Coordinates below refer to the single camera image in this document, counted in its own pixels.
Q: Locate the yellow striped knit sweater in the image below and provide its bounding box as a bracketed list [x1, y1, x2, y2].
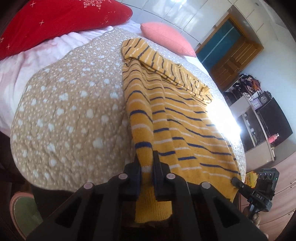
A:
[121, 38, 241, 223]

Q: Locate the pile of clothes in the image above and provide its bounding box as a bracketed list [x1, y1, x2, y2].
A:
[236, 74, 262, 95]

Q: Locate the yellow printed box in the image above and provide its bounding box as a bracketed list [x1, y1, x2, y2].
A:
[244, 171, 258, 188]

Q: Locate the white shelf unit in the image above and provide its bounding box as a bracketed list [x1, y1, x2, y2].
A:
[229, 94, 275, 171]

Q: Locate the pink bottle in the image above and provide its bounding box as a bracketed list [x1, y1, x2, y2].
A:
[268, 133, 279, 143]

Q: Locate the black television screen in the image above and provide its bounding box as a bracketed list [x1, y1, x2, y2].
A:
[256, 98, 293, 147]

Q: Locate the green pink slipper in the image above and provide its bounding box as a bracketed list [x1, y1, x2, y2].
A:
[10, 192, 43, 240]

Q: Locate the beige white-spotted quilt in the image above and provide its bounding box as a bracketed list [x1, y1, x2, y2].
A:
[11, 28, 246, 191]

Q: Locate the small desk clock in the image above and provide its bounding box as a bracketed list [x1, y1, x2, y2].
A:
[258, 91, 271, 105]

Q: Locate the brown wooden door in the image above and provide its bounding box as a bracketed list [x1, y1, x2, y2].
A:
[209, 37, 265, 92]

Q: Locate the pink white fluffy blanket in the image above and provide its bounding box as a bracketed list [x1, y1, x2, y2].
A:
[0, 19, 209, 137]

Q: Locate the white glossy wardrobe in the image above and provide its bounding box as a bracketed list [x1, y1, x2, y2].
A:
[120, 0, 268, 49]

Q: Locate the pink cushion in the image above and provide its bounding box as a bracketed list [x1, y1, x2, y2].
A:
[140, 22, 196, 57]

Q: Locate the red floral pillow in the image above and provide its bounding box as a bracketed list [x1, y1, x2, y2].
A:
[1, 0, 133, 59]

